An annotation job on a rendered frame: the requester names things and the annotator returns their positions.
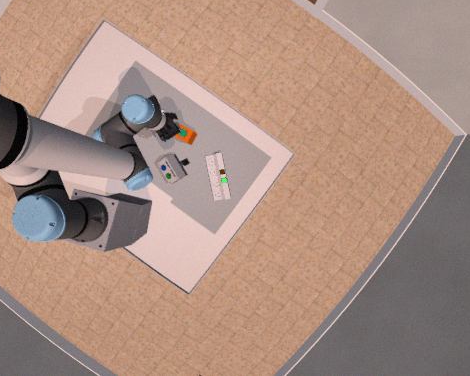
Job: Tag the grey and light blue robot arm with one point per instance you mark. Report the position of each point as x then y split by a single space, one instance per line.
48 146

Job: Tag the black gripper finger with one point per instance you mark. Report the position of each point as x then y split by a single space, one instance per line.
175 120

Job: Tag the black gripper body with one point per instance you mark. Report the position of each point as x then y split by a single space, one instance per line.
172 129

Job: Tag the grey flat rectangular mat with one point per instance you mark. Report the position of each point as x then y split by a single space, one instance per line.
191 194

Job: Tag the orange test tube rack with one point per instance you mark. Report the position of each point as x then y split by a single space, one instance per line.
190 136

